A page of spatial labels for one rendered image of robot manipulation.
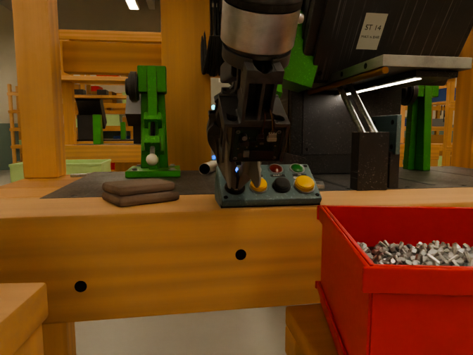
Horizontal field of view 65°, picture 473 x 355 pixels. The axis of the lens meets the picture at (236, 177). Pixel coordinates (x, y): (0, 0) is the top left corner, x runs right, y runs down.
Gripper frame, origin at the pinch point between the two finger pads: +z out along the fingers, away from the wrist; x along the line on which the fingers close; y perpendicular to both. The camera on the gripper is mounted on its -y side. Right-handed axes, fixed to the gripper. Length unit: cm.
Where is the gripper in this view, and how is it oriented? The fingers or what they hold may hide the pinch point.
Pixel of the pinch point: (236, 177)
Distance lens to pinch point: 53.0
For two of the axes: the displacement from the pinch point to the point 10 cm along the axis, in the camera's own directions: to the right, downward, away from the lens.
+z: -0.9, 7.5, 6.6
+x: 9.9, -0.2, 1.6
